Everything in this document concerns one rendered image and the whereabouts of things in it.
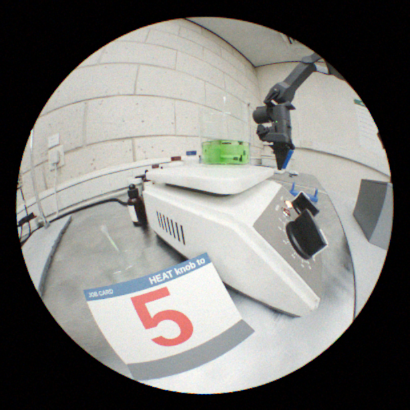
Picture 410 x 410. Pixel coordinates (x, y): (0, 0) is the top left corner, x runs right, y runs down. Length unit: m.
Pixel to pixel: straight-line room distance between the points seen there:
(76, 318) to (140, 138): 0.60
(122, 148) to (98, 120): 0.18
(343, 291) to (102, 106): 0.78
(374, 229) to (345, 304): 0.18
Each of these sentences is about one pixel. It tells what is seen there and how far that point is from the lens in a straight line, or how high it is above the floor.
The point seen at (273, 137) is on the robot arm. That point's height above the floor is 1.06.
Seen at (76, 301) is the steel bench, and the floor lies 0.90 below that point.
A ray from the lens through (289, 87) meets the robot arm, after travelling 0.45.
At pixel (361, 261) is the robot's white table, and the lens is 0.24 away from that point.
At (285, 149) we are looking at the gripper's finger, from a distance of 0.35.
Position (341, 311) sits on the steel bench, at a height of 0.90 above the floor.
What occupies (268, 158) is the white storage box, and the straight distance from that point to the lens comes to 1.22.
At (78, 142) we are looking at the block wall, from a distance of 0.60.
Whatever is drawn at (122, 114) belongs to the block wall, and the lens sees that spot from 0.62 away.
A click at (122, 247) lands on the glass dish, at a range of 0.16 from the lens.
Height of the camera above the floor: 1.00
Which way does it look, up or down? 23 degrees down
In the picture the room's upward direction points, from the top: 2 degrees counter-clockwise
